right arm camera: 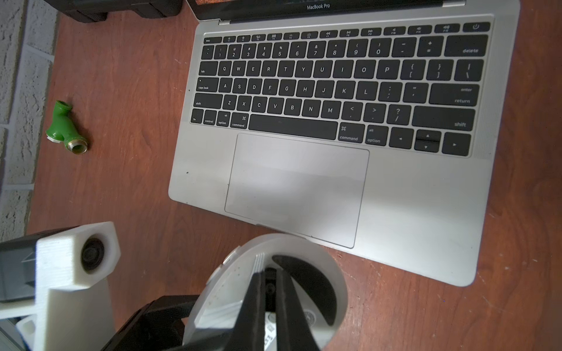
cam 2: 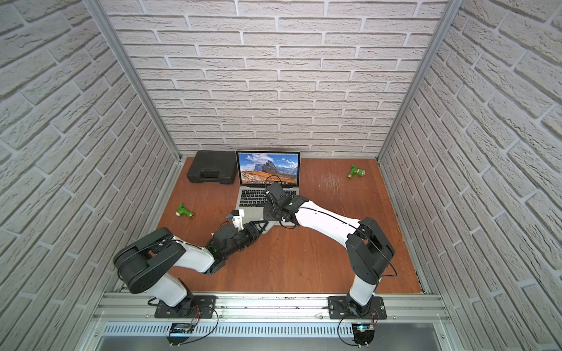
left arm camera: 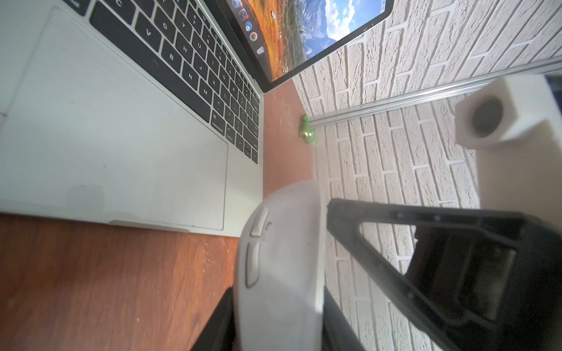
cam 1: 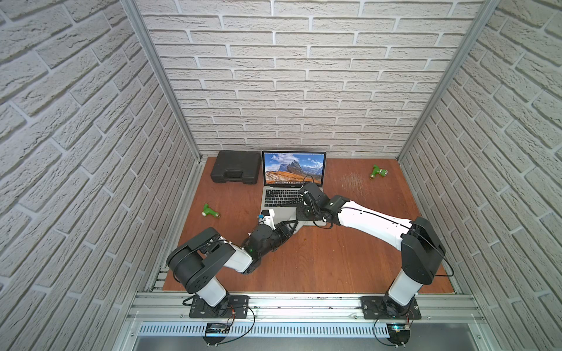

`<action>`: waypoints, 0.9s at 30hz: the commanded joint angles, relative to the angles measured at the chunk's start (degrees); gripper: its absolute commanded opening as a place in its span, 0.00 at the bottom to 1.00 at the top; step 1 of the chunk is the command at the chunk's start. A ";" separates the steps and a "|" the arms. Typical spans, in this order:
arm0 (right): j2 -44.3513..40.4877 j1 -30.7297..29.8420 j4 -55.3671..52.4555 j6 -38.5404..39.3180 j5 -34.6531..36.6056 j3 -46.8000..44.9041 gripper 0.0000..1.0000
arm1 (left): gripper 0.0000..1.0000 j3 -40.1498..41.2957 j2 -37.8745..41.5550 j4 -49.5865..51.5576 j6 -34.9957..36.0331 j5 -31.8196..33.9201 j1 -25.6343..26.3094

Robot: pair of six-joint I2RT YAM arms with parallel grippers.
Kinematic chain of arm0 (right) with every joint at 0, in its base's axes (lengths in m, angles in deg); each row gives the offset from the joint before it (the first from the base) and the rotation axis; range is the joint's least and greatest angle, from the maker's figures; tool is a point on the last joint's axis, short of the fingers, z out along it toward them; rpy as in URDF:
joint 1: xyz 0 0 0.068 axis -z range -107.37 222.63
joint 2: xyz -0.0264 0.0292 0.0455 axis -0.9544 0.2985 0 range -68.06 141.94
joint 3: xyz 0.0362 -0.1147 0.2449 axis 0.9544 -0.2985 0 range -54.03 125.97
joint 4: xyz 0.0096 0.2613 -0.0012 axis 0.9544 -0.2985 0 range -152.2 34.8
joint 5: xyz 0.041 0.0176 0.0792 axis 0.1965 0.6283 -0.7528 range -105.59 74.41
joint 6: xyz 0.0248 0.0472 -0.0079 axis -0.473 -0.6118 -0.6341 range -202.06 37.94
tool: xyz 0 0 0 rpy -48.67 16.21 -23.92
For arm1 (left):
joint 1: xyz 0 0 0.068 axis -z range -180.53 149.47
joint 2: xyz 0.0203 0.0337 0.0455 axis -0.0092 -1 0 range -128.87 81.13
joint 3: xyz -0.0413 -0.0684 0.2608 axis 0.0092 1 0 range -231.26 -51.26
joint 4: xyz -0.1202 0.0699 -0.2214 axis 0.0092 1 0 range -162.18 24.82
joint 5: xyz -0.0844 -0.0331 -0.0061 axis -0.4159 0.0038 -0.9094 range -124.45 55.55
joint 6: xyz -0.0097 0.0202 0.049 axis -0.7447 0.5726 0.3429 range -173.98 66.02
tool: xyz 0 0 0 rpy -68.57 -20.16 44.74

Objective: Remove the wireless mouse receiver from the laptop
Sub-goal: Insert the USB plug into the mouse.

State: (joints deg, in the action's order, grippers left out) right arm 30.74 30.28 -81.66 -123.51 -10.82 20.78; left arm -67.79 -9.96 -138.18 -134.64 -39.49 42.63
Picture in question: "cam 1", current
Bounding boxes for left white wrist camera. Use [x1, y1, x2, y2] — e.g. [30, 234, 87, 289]
[258, 209, 275, 230]

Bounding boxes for left controller board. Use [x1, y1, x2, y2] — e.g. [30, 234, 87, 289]
[203, 323, 231, 346]

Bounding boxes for right controller board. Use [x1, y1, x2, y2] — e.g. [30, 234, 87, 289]
[386, 324, 411, 347]

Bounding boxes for black plastic tool case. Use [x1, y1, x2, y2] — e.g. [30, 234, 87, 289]
[211, 151, 261, 184]

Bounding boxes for green toy drill left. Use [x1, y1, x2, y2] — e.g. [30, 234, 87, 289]
[201, 203, 220, 218]

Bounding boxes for silver open laptop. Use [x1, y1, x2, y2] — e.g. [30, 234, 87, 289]
[261, 151, 327, 224]

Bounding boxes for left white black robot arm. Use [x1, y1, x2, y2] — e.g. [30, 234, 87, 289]
[166, 219, 302, 309]

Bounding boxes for controller board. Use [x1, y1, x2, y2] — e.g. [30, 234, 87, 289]
[386, 324, 411, 347]
[203, 323, 231, 346]

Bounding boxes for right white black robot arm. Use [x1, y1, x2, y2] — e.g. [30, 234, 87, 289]
[297, 182, 446, 318]

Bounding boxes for green toy drill right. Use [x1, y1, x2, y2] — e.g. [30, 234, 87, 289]
[370, 165, 388, 179]

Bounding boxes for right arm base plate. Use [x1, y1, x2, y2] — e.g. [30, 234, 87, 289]
[359, 296, 422, 321]

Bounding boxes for right aluminium corner post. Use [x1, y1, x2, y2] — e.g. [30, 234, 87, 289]
[396, 0, 501, 163]

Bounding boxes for green toy drill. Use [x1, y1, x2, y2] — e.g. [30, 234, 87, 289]
[370, 165, 388, 179]
[201, 203, 220, 218]

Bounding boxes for aluminium front rail frame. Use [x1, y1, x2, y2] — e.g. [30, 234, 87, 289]
[122, 292, 486, 339]

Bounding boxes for aluminium corner post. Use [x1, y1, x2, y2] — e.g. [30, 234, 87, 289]
[122, 0, 203, 162]
[396, 0, 501, 163]

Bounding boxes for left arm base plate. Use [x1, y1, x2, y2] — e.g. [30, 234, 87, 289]
[189, 295, 250, 319]

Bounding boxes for left aluminium corner post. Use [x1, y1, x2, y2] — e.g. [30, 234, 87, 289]
[122, 0, 203, 162]

